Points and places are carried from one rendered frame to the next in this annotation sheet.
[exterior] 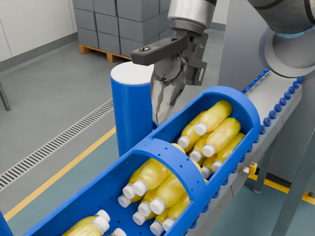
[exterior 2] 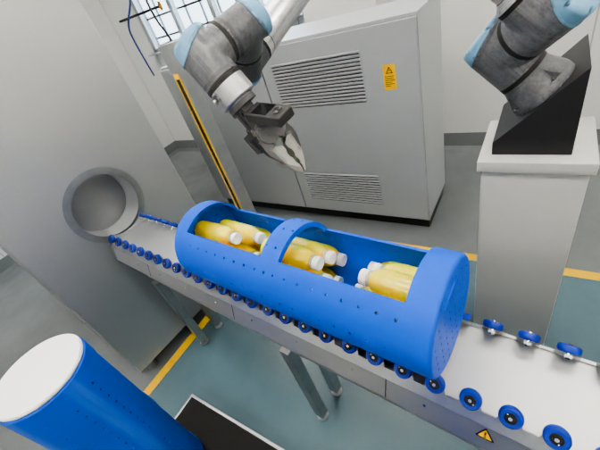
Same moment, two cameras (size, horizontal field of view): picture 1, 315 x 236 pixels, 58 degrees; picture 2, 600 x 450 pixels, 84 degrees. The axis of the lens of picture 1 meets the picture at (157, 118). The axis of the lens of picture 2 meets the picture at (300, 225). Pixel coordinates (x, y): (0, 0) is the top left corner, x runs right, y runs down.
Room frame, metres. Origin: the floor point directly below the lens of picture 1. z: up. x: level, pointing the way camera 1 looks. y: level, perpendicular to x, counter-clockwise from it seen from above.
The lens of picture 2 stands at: (0.42, 0.71, 1.77)
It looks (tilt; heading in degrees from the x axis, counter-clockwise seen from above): 36 degrees down; 280
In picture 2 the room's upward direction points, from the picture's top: 20 degrees counter-clockwise
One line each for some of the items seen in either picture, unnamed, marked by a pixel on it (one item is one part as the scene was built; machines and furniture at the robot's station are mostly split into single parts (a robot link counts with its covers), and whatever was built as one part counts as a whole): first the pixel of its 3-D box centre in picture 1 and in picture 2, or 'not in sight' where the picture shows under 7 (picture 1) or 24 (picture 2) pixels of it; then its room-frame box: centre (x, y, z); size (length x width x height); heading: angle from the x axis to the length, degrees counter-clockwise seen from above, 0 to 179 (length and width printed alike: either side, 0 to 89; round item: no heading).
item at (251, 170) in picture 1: (246, 165); not in sight; (0.84, -0.37, 0.92); 0.08 x 0.03 x 0.05; 52
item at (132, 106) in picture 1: (138, 133); (121, 430); (1.46, 0.12, 0.59); 0.28 x 0.28 x 0.88
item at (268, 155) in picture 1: (266, 162); (198, 296); (1.47, -0.78, 0.31); 0.06 x 0.06 x 0.63; 52
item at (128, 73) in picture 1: (135, 72); (37, 373); (1.46, 0.12, 1.03); 0.28 x 0.28 x 0.01
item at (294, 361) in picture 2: not in sight; (307, 386); (0.78, -0.06, 0.31); 0.06 x 0.06 x 0.63; 52
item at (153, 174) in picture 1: (160, 168); (289, 254); (0.60, -0.01, 1.15); 0.19 x 0.07 x 0.07; 142
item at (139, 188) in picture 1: (138, 188); (318, 263); (0.53, 0.05, 1.15); 0.04 x 0.02 x 0.04; 52
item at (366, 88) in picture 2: not in sight; (300, 130); (0.61, -2.03, 0.72); 2.15 x 0.54 x 1.45; 147
